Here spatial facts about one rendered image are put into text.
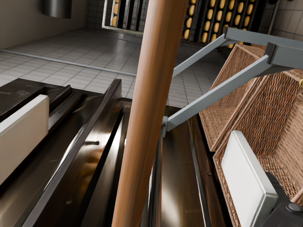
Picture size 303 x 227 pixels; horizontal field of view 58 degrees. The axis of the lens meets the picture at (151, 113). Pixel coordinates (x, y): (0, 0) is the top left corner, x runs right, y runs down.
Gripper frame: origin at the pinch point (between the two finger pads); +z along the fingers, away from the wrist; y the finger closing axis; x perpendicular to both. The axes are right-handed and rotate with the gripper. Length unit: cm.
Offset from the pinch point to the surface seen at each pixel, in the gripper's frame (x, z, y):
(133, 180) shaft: -7.1, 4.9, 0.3
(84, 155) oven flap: -46, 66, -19
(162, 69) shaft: 3.9, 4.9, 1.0
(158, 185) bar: -17.9, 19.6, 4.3
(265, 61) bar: 1, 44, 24
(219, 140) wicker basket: -47, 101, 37
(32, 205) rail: -41, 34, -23
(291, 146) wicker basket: -36, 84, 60
